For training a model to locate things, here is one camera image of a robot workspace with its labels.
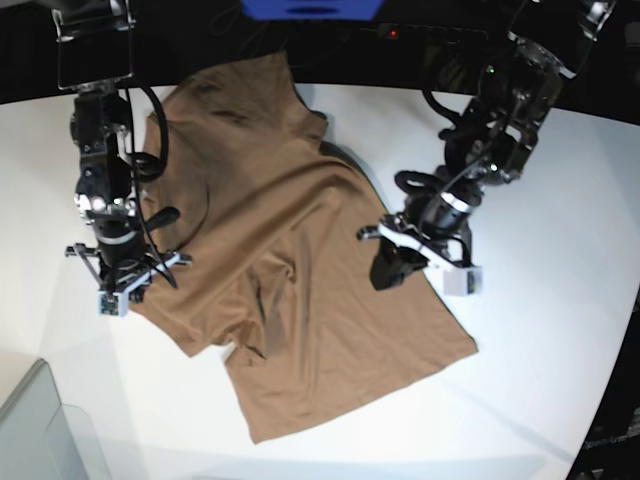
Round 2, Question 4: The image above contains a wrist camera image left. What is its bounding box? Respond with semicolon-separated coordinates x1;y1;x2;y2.
97;291;129;317

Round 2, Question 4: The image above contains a black power strip red light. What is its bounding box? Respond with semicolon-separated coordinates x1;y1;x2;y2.
375;23;489;45

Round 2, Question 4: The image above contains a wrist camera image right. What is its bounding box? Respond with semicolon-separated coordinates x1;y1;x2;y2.
442;267;483;297

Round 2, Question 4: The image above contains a brown t-shirt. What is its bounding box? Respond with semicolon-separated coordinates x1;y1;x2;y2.
135;53;477;443

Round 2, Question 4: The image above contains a blue box at top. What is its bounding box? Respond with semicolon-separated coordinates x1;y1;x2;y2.
241;0;384;21

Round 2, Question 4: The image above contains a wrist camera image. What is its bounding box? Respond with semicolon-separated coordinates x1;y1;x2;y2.
97;291;129;317
442;267;483;297

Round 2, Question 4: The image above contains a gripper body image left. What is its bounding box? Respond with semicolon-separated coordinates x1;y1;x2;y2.
65;219;192;299

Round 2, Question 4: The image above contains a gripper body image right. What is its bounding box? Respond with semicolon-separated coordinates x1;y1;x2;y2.
356;189;482;282

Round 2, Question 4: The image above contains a black cable image right arm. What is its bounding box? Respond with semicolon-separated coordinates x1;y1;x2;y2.
394;86;480;199

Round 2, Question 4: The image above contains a translucent plastic bin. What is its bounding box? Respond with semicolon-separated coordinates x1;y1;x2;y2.
1;359;112;480

